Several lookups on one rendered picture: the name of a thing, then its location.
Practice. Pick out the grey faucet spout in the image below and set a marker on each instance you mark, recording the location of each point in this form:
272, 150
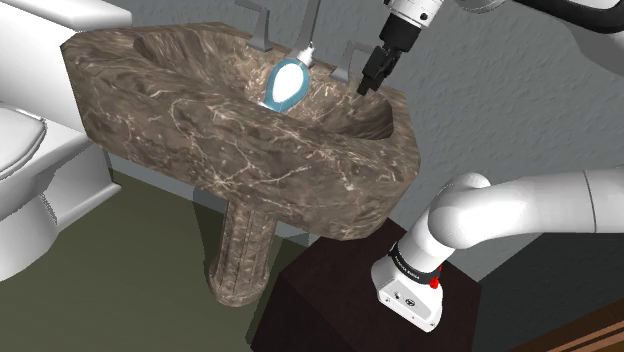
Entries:
308, 24

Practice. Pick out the brown wooden panel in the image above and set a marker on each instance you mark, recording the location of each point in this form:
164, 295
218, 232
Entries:
590, 334

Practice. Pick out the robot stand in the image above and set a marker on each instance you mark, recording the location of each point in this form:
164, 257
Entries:
336, 302

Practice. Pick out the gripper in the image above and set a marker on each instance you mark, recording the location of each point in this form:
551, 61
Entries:
400, 33

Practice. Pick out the white toilet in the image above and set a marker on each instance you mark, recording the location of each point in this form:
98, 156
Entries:
44, 161

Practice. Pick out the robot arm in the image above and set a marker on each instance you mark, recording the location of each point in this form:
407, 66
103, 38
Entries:
512, 207

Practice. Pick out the brown marble pedestal sink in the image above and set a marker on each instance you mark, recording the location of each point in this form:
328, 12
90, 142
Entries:
195, 141

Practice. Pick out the blue and white oval bottle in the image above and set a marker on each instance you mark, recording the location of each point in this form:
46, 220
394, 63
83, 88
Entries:
287, 85

